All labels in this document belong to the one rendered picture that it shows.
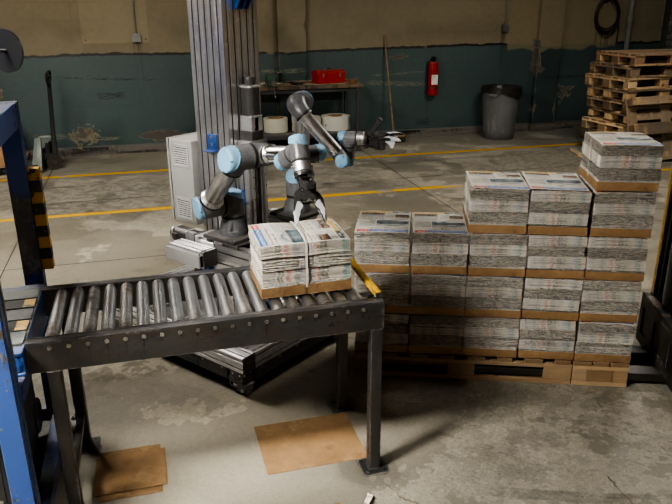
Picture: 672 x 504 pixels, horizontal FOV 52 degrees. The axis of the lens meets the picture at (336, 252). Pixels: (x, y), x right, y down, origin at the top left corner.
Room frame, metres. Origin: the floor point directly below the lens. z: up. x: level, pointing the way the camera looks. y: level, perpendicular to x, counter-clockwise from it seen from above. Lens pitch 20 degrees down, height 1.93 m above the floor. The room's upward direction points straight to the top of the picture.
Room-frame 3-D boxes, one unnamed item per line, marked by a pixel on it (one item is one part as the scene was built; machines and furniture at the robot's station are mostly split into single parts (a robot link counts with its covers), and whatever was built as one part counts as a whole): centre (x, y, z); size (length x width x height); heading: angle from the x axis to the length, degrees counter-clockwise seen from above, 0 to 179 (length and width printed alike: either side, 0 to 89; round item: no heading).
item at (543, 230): (3.42, -1.12, 0.86); 0.38 x 0.29 x 0.04; 172
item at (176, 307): (2.57, 0.65, 0.77); 0.47 x 0.05 x 0.05; 15
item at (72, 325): (2.47, 1.03, 0.77); 0.47 x 0.05 x 0.05; 15
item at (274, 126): (9.46, 0.59, 0.55); 1.80 x 0.70 x 1.09; 105
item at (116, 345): (2.36, 0.46, 0.74); 1.34 x 0.05 x 0.12; 105
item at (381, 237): (3.46, -0.69, 0.42); 1.17 x 0.39 x 0.83; 84
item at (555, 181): (3.42, -1.11, 1.06); 0.37 x 0.28 x 0.01; 172
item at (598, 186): (3.38, -1.41, 0.63); 0.38 x 0.29 x 0.97; 174
